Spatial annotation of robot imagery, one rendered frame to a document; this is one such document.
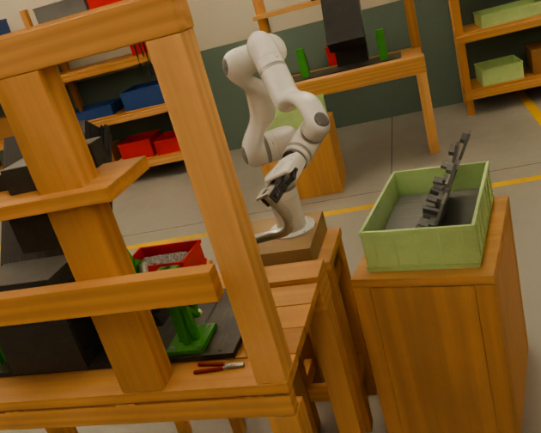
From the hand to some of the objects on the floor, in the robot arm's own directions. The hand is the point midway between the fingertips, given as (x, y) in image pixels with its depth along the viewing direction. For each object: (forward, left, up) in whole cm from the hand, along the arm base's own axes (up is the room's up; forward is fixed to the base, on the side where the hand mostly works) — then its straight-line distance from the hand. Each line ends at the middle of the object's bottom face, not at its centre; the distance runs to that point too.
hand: (271, 196), depth 177 cm
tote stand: (-72, +38, -138) cm, 160 cm away
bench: (-9, -77, -136) cm, 156 cm away
